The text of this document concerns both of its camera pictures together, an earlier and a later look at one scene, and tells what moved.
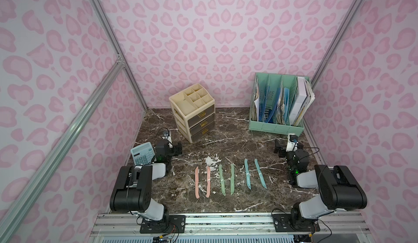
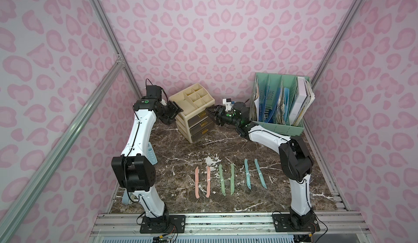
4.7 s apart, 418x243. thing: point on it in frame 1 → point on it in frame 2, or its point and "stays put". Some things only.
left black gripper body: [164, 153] → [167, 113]
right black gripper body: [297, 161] → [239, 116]
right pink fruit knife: [208, 181] stays put
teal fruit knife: [247, 174] stays put
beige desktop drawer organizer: [194, 113] stays put
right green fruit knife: [232, 178] stays put
